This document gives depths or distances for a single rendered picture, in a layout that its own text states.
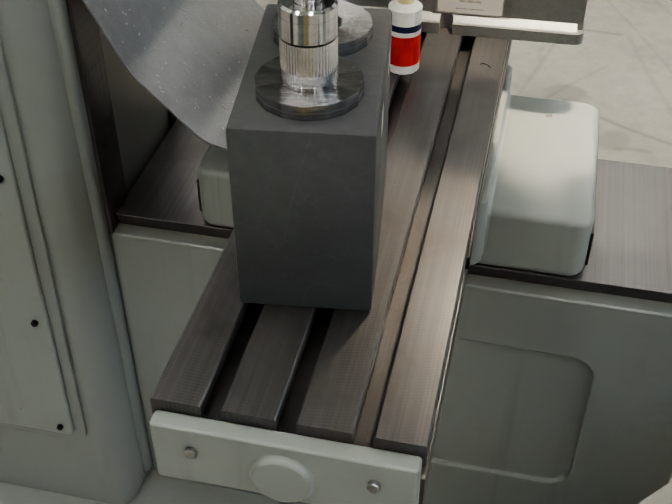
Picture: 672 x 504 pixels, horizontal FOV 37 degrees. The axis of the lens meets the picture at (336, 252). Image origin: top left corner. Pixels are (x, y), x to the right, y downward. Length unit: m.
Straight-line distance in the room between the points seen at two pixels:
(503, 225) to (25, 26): 0.59
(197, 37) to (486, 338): 0.54
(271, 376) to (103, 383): 0.70
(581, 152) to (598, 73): 1.89
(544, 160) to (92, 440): 0.80
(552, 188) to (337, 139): 0.52
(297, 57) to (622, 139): 2.17
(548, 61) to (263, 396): 2.51
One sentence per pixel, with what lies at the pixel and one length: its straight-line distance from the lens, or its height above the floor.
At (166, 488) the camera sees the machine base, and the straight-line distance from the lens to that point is 1.70.
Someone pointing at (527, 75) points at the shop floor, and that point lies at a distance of 3.15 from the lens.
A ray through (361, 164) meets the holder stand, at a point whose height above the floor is 1.09.
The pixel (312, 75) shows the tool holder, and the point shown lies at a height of 1.14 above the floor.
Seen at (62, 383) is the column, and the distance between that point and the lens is 1.52.
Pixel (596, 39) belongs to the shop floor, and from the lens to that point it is 3.40.
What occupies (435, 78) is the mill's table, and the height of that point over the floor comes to 0.93.
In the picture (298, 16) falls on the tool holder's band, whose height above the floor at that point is 1.19.
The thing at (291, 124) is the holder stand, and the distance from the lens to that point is 0.79.
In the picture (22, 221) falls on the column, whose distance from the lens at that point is 1.33.
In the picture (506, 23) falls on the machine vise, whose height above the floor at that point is 0.94.
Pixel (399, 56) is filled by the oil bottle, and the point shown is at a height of 0.95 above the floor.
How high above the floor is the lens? 1.54
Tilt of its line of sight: 40 degrees down
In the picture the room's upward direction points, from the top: straight up
